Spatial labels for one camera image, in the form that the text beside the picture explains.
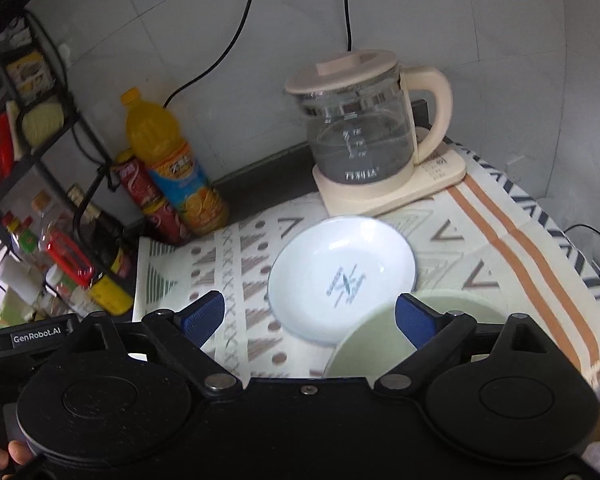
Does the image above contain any red flat packet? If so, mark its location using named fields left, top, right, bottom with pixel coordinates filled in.
left=0, top=112, right=17, bottom=174

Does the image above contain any cream kettle base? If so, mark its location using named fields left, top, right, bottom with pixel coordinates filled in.
left=312, top=136, right=467, bottom=217

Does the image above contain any orange juice bottle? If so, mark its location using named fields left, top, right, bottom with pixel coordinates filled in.
left=120, top=87, right=230, bottom=238

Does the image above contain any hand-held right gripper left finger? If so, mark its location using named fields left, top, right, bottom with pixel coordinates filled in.
left=72, top=290, right=243, bottom=401

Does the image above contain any yellow sponge pack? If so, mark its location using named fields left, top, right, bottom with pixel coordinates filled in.
left=22, top=97, right=69, bottom=147

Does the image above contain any green drink carton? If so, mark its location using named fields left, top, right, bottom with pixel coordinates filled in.
left=0, top=292, right=36, bottom=331

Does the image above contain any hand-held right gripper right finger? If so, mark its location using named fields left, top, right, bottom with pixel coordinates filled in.
left=374, top=293, right=552, bottom=397

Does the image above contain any cream bowl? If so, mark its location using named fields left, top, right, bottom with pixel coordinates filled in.
left=322, top=293, right=507, bottom=380

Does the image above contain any red drink can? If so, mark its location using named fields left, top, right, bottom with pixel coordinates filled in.
left=110, top=157, right=162, bottom=209
left=144, top=197, right=192, bottom=246

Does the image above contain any large bottle with red handle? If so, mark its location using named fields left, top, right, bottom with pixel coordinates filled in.
left=30, top=191, right=135, bottom=315

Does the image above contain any patterned fringed table mat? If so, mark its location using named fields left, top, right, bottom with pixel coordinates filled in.
left=132, top=142, right=600, bottom=392

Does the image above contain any black looped cable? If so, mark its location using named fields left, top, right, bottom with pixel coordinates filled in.
left=561, top=223, right=600, bottom=282

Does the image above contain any glass electric kettle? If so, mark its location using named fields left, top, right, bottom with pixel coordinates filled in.
left=284, top=49, right=454, bottom=186

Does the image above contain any small white plate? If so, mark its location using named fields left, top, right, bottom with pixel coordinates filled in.
left=267, top=215, right=419, bottom=346

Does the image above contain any black kettle power cable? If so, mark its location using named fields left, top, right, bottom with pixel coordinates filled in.
left=336, top=0, right=354, bottom=54

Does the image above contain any dark soy sauce bottle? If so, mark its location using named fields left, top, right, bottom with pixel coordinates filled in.
left=66, top=184, right=137, bottom=281

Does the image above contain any black metal shelf rack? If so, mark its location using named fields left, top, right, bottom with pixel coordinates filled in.
left=0, top=7, right=142, bottom=322

